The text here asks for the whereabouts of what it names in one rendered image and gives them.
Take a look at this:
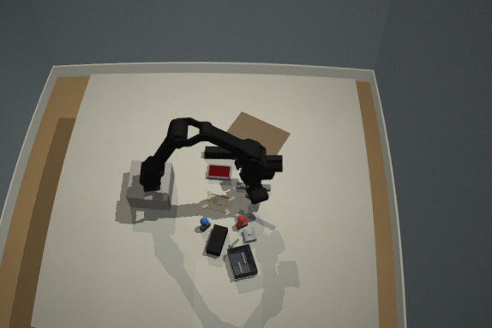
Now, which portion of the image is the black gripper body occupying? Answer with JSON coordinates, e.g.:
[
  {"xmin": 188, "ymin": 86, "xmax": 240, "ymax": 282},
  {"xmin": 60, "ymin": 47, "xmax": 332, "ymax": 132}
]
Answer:
[{"xmin": 235, "ymin": 159, "xmax": 269, "ymax": 204}]

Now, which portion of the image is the brown flat board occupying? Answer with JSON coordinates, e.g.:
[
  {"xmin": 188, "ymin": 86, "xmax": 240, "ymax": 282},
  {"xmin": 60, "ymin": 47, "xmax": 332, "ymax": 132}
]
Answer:
[{"xmin": 226, "ymin": 112, "xmax": 291, "ymax": 155}]

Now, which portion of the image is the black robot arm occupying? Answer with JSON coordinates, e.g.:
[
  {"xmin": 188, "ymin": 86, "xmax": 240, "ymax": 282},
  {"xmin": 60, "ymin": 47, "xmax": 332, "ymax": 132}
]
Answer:
[{"xmin": 140, "ymin": 117, "xmax": 283, "ymax": 192}]

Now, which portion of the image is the wooden fail stamp with red knob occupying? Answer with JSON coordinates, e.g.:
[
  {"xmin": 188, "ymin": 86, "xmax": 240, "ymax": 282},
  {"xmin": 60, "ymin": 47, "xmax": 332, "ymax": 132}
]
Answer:
[{"xmin": 236, "ymin": 216, "xmax": 248, "ymax": 230}]

